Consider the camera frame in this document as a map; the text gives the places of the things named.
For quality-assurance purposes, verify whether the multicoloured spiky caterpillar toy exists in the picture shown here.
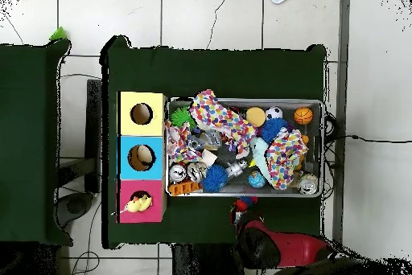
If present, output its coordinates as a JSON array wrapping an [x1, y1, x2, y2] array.
[[233, 195, 259, 212]]

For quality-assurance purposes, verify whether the orange foam cylinder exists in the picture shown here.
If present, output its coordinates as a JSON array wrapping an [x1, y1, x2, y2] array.
[[245, 106, 266, 127]]

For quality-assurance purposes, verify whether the wooden box with three holes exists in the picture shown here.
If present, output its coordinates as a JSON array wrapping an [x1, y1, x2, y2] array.
[[115, 90, 168, 224]]

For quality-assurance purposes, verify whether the orange plastic building brick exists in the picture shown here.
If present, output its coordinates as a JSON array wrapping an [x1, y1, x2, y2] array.
[[167, 180, 204, 196]]

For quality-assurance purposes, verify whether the dark green tablecloth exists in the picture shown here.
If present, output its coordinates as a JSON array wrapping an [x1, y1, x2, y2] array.
[[101, 35, 328, 250], [0, 39, 73, 245]]

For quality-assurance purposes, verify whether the small orange basketball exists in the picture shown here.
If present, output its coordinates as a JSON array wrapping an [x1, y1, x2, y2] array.
[[293, 106, 314, 126]]

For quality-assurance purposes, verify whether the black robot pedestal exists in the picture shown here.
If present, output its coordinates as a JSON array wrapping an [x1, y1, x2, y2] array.
[[171, 243, 242, 275]]

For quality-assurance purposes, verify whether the bright green object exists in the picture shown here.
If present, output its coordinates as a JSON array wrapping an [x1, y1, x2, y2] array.
[[48, 26, 69, 42]]

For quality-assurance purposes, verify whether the yellow duck plush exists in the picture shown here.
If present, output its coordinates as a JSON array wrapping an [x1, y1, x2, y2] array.
[[110, 193, 153, 215]]

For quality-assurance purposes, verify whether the black cable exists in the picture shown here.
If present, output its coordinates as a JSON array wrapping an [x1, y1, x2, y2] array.
[[323, 133, 412, 145]]

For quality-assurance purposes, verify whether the shallow metal mesh bin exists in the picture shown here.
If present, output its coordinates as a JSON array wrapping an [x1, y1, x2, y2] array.
[[164, 96, 324, 198]]

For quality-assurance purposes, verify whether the blue spiky ball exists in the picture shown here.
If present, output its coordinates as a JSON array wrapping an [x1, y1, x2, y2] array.
[[201, 163, 229, 193], [260, 117, 289, 144]]

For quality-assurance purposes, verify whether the colourful dotted cloth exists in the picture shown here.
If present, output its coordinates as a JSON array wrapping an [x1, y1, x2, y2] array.
[[265, 128, 309, 191], [187, 88, 258, 160], [164, 120, 203, 165]]

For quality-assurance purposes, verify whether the green spiky ball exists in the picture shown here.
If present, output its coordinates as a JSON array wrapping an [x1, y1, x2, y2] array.
[[169, 105, 197, 129]]

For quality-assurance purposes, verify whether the mint green knitted cloth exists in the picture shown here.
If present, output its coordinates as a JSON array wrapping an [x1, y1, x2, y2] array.
[[249, 136, 271, 181]]

